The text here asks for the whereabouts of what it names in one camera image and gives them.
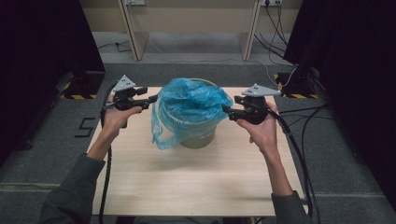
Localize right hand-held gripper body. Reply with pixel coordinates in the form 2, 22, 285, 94
233, 83, 283, 126

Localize black socket cables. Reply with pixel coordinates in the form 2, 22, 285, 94
253, 2, 297, 67

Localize black yellow striped stand base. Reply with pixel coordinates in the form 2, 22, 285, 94
273, 72, 320, 100
59, 70, 106, 101

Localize blue plastic trash bag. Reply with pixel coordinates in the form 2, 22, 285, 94
150, 77, 234, 151

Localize wooden desk leg panel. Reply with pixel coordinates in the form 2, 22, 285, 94
237, 0, 262, 62
117, 0, 150, 62

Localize person's right hand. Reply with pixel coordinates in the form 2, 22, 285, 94
235, 102, 280, 154

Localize short black floor cable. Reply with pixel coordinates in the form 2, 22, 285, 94
98, 40, 133, 53

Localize green plastic trash bin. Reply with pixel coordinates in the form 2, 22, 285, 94
178, 77, 219, 150

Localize black floor cables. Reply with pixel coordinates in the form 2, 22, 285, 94
278, 104, 334, 131

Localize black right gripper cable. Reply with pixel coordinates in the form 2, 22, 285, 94
266, 106, 321, 224

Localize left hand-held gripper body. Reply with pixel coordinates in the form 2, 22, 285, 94
104, 74, 149, 112

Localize black curtain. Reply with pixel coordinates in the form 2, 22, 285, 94
0, 0, 106, 169
282, 0, 396, 210

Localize long black looped floor cable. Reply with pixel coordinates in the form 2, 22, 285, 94
300, 105, 329, 224

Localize person's left hand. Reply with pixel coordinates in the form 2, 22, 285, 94
100, 92, 143, 138

